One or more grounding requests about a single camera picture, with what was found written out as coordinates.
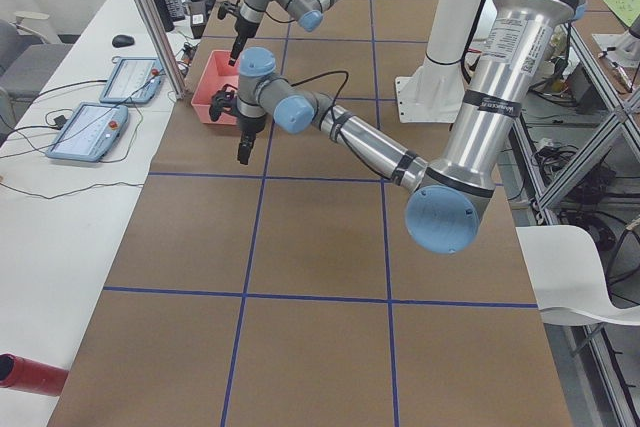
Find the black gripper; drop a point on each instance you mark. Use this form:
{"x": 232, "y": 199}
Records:
{"x": 242, "y": 27}
{"x": 248, "y": 127}

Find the pink plastic box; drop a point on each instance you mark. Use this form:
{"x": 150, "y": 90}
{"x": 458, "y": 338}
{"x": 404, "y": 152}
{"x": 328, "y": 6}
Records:
{"x": 216, "y": 74}

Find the far teach pendant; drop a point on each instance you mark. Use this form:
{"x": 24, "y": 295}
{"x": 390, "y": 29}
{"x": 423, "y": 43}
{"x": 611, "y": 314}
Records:
{"x": 133, "y": 81}

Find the teach pendant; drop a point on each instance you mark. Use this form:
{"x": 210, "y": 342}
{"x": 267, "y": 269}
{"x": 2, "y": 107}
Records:
{"x": 133, "y": 81}
{"x": 90, "y": 133}

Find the black computer mouse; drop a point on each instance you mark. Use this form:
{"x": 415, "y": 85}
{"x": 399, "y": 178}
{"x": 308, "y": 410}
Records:
{"x": 122, "y": 40}

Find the near teach pendant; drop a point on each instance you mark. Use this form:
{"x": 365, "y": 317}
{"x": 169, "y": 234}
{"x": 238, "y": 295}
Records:
{"x": 90, "y": 133}

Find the red cylinder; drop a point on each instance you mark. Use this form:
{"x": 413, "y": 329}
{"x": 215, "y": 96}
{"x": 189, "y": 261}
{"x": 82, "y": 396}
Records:
{"x": 26, "y": 375}

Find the white chair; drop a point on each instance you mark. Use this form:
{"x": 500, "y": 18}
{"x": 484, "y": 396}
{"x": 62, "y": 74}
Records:
{"x": 567, "y": 277}

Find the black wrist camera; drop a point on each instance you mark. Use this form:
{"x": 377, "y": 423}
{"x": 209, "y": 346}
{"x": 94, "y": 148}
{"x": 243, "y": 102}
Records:
{"x": 223, "y": 107}
{"x": 227, "y": 8}

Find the aluminium frame post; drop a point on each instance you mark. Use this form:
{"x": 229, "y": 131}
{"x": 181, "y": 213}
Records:
{"x": 152, "y": 21}

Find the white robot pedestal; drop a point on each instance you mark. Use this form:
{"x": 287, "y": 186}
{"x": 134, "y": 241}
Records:
{"x": 433, "y": 94}

